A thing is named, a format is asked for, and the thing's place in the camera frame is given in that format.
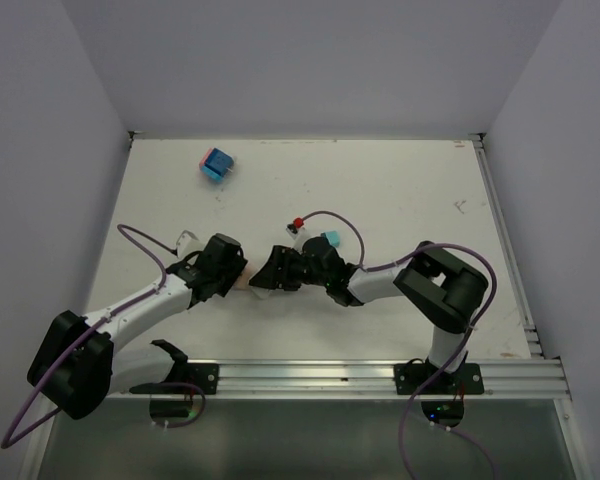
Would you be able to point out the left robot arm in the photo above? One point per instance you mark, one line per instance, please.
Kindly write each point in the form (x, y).
(80, 360)

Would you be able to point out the aluminium mounting rail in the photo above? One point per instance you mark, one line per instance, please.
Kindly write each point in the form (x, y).
(373, 380)

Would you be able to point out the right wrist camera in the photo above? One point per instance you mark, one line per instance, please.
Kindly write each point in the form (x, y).
(298, 232)

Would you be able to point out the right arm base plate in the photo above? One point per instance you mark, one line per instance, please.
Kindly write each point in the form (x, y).
(415, 375)

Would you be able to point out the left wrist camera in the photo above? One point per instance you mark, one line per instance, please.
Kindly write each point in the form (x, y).
(186, 244)

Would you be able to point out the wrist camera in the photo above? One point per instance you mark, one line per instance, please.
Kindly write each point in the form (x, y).
(186, 244)
(298, 232)

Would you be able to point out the blue pink cube socket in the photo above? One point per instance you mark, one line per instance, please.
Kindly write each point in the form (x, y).
(216, 165)

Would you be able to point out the white charger plug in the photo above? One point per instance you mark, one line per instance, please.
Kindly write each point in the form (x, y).
(261, 293)

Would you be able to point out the beige cube socket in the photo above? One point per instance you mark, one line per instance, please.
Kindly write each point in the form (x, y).
(242, 282)

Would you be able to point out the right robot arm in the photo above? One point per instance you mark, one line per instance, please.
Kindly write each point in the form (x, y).
(451, 285)

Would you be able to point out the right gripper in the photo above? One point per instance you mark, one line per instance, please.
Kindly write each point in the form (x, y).
(272, 276)

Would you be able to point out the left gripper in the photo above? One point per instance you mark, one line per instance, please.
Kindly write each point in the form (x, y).
(234, 269)

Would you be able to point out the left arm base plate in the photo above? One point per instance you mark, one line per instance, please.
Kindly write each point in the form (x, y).
(203, 375)

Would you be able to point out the teal USB charger plug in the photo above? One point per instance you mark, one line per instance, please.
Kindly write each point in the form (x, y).
(332, 237)

